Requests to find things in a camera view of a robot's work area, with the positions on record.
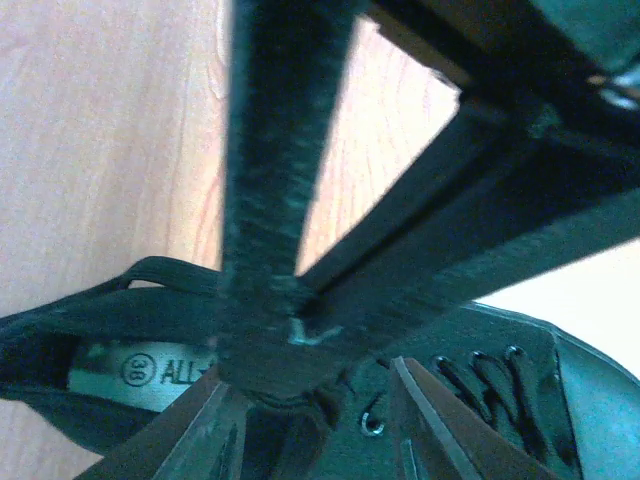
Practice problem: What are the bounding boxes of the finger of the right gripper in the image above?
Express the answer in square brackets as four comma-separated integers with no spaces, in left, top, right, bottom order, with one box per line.
[294,1,639,345]
[219,1,360,320]

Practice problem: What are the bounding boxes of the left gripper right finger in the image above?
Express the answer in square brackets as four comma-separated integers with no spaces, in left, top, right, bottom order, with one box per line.
[389,357,557,479]

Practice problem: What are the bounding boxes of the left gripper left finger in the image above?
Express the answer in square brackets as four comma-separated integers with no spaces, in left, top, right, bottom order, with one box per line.
[78,367,250,480]

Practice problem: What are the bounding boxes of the black sneaker with laces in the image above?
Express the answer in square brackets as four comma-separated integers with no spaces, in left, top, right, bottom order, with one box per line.
[1,257,639,479]

